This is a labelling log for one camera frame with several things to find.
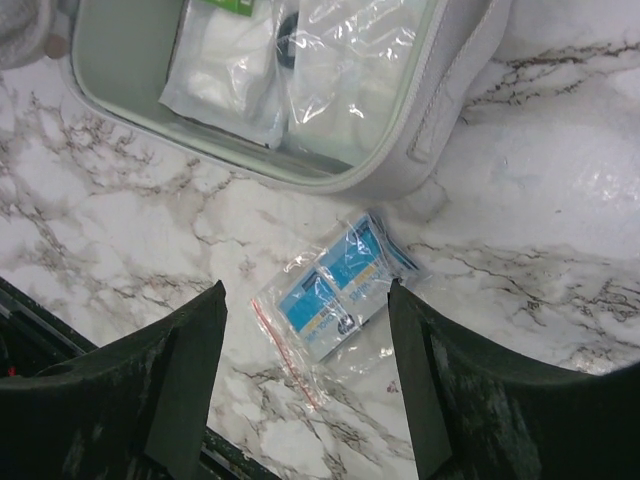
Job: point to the black mounting base rail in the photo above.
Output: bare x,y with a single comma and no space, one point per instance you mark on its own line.
30,330

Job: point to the green small medicine box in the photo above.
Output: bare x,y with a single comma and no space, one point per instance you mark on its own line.
239,7

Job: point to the clear plastic zip bag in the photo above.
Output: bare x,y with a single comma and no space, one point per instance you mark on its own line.
352,60

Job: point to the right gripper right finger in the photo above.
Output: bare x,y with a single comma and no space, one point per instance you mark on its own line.
477,410

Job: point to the white gauze pad packet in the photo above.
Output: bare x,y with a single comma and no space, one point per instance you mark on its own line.
223,73

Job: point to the grey medicine kit box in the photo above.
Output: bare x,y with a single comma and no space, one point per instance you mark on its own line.
118,55

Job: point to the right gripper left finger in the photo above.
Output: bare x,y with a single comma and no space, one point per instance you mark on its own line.
125,390

